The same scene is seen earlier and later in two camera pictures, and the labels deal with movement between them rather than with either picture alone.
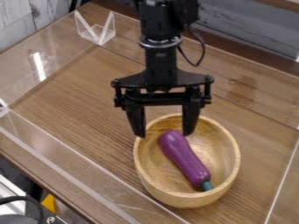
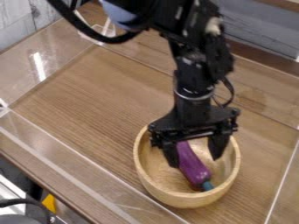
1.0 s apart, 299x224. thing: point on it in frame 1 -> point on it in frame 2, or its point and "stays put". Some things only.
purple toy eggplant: [187, 158] stays put
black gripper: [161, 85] -> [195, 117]
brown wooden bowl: [157, 173] stays put
